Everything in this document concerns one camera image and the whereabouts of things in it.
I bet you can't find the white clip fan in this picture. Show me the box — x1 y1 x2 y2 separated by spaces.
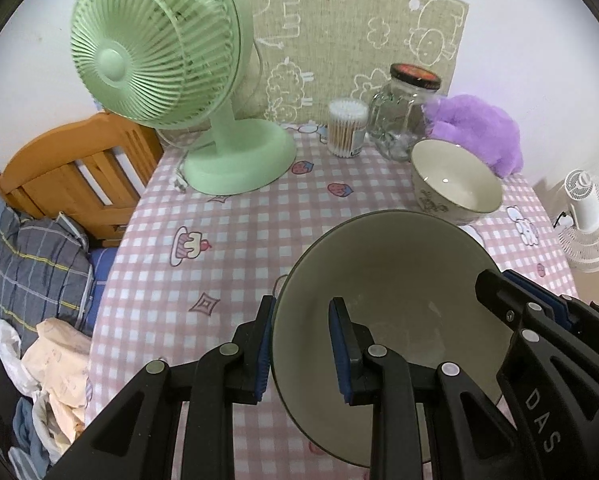
553 169 599 273

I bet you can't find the blue clothes pile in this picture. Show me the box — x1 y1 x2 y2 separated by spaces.
8 393 62 479

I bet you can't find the floral ceramic bowl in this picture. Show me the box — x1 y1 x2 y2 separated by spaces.
411 139 503 226
272 210 511 467

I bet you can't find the green patterned wall mat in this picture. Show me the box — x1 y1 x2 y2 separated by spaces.
156 0 471 146

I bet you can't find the purple plush toy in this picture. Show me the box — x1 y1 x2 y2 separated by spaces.
423 94 524 179

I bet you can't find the cotton swab container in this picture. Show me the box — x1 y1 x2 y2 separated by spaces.
327 98 369 158

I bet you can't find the white plastic bag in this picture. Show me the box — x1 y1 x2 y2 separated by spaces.
0 318 40 400

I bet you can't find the grey plaid pillow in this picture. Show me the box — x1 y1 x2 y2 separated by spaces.
0 207 94 350

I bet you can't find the blue bed sheet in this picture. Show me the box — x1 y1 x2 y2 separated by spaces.
89 247 117 318

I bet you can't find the peach cloth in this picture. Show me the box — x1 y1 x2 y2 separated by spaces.
22 318 91 462

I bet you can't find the green desk fan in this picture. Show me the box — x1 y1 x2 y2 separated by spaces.
71 0 296 195

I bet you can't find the glass jar with lid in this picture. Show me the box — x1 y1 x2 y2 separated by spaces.
367 63 441 162

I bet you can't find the wooden bed headboard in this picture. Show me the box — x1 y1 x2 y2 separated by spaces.
0 112 164 247

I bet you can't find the pink checkered tablecloth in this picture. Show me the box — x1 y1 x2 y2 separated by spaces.
84 121 581 480

